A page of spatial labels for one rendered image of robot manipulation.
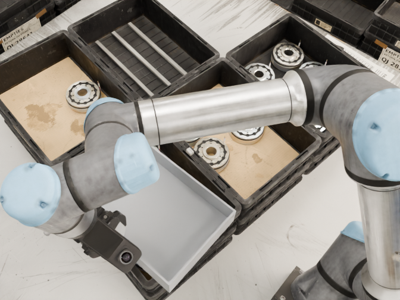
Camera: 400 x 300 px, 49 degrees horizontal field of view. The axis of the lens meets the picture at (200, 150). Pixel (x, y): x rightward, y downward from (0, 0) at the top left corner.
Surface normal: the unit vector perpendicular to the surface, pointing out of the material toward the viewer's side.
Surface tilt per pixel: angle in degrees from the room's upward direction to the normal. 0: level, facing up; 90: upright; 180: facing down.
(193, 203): 2
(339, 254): 60
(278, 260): 0
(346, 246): 55
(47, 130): 0
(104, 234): 34
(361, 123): 65
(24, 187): 14
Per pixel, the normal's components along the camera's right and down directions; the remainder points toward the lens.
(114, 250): 0.30, -0.01
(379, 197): -0.46, 0.60
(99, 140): -0.39, -0.76
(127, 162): 0.04, -0.08
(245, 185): 0.03, -0.51
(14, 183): -0.11, -0.34
